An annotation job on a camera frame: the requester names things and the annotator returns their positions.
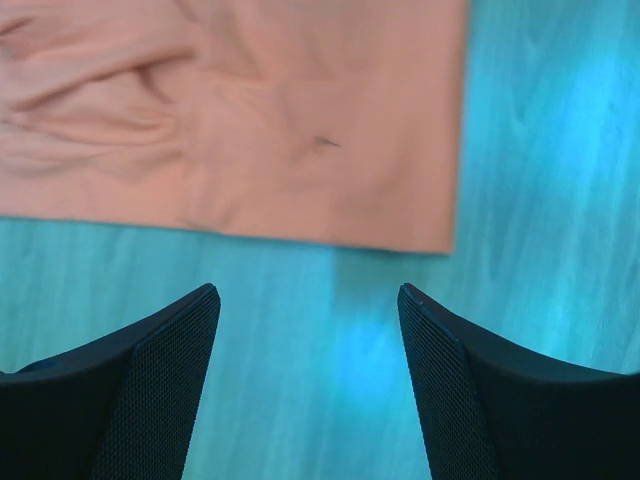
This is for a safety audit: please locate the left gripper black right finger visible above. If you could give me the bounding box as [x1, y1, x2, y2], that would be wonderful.
[397, 284, 639, 479]

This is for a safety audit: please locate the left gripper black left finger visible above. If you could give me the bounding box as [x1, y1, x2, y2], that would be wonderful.
[1, 283, 220, 480]

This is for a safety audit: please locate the orange t-shirt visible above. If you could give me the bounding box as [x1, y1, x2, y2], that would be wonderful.
[1, 1, 468, 253]

